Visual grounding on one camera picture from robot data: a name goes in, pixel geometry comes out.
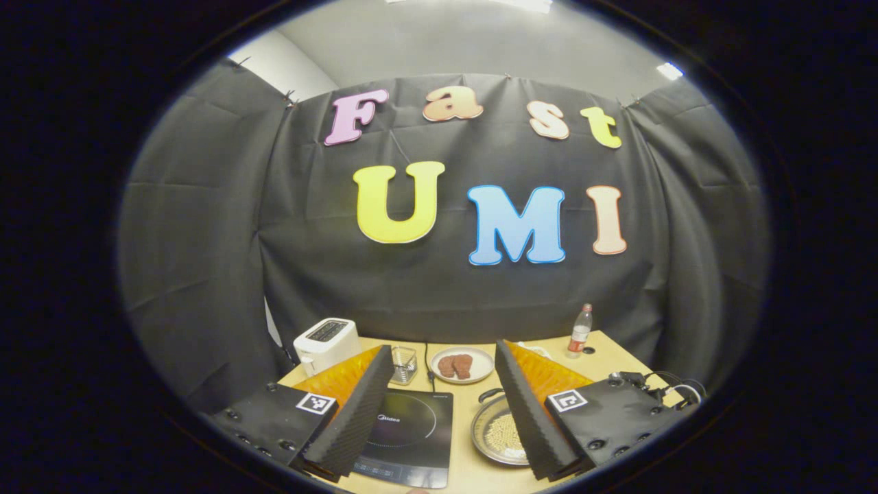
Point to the black backdrop cloth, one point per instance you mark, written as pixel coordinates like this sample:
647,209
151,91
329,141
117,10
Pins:
309,274

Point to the black induction cooktop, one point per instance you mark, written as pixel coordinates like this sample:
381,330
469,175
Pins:
411,439

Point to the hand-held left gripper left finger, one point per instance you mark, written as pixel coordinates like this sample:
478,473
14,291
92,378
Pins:
357,418

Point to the round white plate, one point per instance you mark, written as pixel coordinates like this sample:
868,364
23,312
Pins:
480,367

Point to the heap of yellow soybeans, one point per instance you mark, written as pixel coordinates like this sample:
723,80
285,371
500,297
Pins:
506,433

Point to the red raw meat slice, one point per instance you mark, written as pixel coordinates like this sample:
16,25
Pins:
464,366
446,366

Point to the large ceiling light panel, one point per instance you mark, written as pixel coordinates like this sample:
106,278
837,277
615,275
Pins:
480,3

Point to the white divided dish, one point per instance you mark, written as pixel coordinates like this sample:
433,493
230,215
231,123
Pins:
534,350

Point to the white toaster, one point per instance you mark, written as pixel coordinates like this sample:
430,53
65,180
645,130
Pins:
326,343

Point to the small ceiling light panel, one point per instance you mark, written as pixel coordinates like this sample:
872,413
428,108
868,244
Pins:
669,71

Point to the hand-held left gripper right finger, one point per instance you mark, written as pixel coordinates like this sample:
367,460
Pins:
528,418

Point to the clear red label water bottle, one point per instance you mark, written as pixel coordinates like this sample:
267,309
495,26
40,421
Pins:
580,336

